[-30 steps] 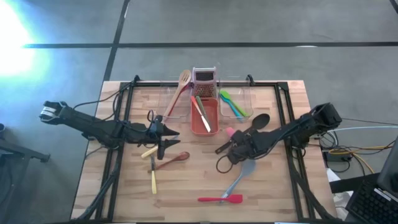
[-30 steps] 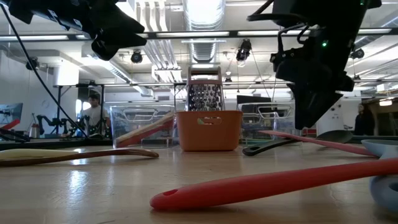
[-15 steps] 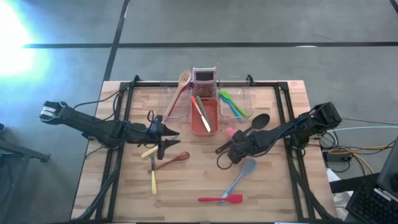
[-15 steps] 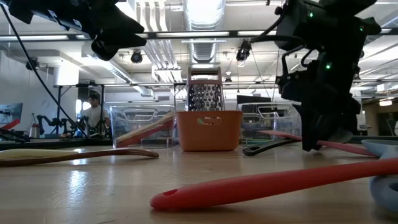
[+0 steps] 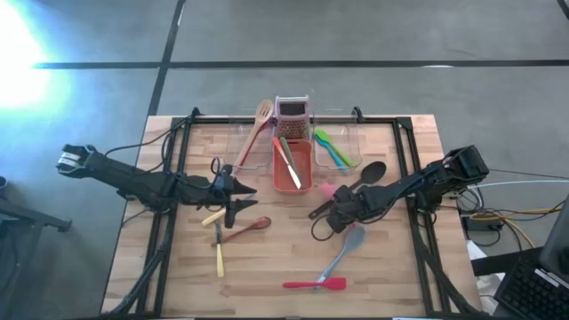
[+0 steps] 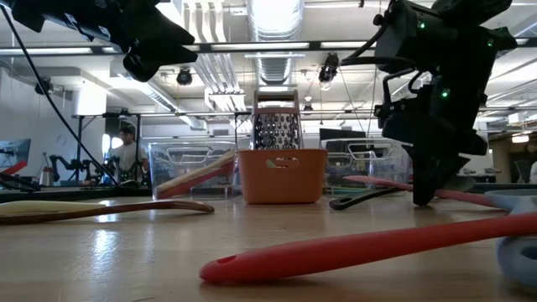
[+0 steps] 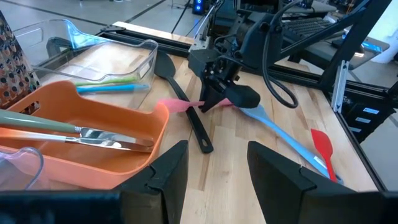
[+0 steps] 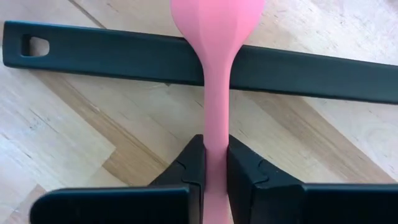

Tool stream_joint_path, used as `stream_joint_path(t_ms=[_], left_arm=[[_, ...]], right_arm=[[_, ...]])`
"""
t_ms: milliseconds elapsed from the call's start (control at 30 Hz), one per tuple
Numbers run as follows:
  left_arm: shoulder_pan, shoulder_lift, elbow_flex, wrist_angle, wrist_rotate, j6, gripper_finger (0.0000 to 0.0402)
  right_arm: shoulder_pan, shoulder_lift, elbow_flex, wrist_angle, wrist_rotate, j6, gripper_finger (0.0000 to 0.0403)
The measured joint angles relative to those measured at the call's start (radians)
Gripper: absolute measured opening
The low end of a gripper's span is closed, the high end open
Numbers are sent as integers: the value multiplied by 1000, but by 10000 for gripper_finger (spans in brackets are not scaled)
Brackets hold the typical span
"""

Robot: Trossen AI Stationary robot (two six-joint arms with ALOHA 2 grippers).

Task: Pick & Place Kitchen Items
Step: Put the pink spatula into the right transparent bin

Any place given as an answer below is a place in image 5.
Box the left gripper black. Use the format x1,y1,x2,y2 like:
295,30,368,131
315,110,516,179
202,164,260,228

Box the grey-blue silicone spoon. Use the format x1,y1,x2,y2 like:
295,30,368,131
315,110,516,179
314,225,366,290

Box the dark brown wooden spoon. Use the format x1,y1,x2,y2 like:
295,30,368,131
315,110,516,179
220,216,272,244

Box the black plastic serving spoon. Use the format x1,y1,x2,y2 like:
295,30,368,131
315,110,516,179
309,161,388,221

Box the red long-handled utensil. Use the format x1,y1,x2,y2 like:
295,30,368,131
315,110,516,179
237,119,270,172

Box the orange-handled table knife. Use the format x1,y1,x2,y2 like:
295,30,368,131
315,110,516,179
272,136,303,190

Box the teal silicone spatula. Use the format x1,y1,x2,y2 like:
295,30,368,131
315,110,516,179
314,134,348,173

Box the green-handled table knife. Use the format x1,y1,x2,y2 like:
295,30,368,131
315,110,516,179
279,136,304,184

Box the red silicone spatula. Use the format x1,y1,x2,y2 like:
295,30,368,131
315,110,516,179
282,276,348,292

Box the light wooden slotted spoon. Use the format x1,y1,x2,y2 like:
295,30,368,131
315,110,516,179
233,99,275,172

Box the clear plastic storage bin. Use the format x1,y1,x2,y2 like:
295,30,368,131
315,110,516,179
224,117,275,171
312,116,364,171

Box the orange plastic bin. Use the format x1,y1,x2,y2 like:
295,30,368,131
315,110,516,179
271,138,315,196

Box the pink steel box grater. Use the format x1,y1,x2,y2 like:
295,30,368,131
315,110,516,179
274,94,311,141

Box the black power box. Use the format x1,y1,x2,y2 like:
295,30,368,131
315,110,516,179
461,216,504,233

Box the white sheet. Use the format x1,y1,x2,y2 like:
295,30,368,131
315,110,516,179
466,239,506,315

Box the black computer desk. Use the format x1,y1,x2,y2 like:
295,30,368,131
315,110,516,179
470,246,569,320

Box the black computer keyboard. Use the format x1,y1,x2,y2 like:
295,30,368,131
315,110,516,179
493,255,569,320

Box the black metal stand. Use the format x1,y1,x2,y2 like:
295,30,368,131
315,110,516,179
0,175,73,320

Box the computer monitor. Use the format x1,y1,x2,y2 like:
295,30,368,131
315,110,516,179
540,193,569,285

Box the black aluminium table frame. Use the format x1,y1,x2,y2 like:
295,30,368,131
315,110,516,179
101,106,485,319

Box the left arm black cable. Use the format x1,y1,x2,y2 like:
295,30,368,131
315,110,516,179
104,116,192,157

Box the yellow cable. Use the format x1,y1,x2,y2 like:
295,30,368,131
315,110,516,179
469,206,565,250

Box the white cable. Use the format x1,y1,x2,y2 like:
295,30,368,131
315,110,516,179
466,179,569,190

